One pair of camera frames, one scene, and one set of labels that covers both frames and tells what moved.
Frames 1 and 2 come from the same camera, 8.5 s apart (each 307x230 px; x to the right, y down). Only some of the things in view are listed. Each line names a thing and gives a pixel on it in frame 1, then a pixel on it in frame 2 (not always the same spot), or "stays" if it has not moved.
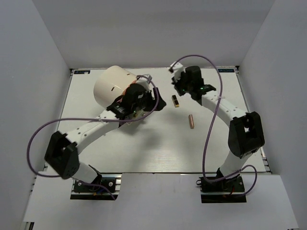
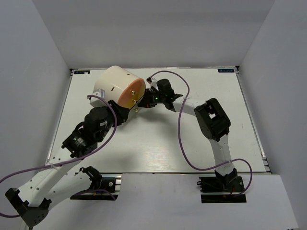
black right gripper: (176, 84) to (146, 101)
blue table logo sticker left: (81, 72) stays
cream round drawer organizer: (110, 84) stays
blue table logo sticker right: (226, 70) stays
